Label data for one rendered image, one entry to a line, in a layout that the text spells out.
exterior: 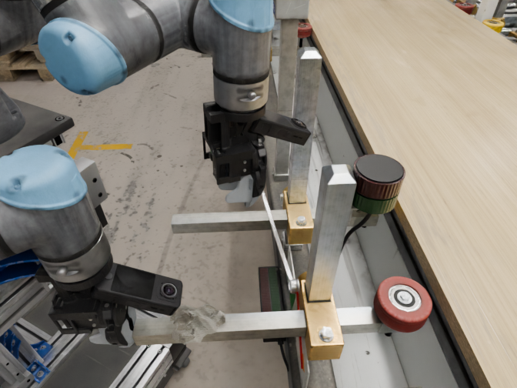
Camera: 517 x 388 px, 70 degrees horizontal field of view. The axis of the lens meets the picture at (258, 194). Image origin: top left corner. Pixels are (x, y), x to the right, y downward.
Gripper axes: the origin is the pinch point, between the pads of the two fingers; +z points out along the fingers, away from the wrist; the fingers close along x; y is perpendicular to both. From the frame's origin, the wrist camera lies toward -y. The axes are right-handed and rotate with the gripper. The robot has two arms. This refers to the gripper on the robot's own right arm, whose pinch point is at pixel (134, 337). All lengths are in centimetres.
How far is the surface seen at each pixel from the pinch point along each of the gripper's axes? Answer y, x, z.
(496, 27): -123, -121, -7
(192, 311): -9.8, -1.5, -4.4
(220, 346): -7, -38, 83
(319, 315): -29.5, 0.2, -4.2
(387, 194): -35.0, -1.1, -28.2
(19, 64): 163, -282, 68
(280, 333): -23.4, 1.5, -1.7
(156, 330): -4.3, 0.8, -3.3
